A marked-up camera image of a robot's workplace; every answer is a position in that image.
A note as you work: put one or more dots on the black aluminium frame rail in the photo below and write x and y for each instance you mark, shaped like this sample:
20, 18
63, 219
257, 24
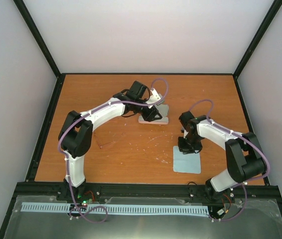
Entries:
101, 192

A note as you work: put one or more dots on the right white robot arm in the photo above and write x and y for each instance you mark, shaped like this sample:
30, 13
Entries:
244, 157

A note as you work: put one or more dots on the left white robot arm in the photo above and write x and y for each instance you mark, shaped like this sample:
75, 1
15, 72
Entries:
75, 137

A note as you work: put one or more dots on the metal base plate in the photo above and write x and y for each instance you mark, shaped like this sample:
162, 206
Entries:
254, 219

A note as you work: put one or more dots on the transparent brown sunglasses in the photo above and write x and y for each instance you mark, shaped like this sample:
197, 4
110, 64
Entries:
116, 138

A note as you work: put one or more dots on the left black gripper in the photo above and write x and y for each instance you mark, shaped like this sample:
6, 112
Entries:
148, 116

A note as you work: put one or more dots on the light blue cleaning cloth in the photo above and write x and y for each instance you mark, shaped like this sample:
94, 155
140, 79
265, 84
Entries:
186, 163

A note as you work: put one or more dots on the slotted grey cable duct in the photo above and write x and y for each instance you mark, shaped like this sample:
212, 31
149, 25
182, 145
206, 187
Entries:
140, 210

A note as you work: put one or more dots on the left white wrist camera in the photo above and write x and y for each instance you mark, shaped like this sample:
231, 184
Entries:
155, 98

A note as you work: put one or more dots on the pink glasses case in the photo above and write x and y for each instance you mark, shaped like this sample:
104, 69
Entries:
163, 109

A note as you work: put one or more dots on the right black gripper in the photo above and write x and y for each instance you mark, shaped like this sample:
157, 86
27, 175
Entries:
186, 150

